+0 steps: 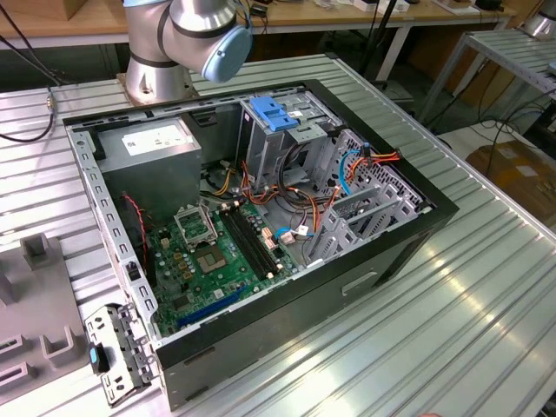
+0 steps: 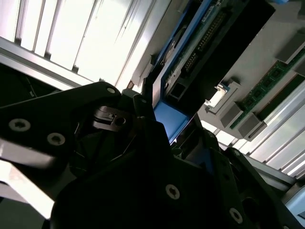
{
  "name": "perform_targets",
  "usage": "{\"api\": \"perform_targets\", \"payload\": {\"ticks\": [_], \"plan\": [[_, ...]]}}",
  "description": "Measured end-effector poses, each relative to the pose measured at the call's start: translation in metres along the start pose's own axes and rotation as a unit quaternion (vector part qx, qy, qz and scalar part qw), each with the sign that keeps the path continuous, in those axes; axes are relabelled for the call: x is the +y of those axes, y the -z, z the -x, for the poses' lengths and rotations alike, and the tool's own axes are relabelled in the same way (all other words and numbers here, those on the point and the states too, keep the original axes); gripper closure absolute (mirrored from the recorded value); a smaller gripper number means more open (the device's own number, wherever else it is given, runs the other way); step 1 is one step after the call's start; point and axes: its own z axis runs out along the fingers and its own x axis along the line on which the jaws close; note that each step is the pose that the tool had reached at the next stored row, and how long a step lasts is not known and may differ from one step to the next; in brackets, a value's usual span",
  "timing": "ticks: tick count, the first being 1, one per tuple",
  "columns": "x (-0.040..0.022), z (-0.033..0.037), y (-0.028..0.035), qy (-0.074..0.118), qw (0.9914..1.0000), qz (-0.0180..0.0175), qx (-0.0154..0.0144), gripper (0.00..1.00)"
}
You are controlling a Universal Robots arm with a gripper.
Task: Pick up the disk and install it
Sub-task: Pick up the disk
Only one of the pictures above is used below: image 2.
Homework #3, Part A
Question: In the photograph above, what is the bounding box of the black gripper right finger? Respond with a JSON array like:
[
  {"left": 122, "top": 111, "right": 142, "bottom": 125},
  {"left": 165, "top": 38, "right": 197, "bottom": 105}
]
[{"left": 187, "top": 116, "right": 302, "bottom": 229}]

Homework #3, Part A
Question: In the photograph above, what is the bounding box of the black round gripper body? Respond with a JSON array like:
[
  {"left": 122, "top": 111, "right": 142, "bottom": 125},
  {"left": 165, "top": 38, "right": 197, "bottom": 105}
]
[{"left": 51, "top": 143, "right": 240, "bottom": 229}]

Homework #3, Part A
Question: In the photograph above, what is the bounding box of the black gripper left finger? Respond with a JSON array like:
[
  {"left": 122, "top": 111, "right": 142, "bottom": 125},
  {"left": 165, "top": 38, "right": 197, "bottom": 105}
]
[{"left": 0, "top": 81, "right": 189, "bottom": 211}]

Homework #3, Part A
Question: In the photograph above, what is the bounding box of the hard disk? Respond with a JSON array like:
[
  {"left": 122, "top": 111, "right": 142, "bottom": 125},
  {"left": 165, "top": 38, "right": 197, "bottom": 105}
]
[{"left": 144, "top": 0, "right": 278, "bottom": 146}]

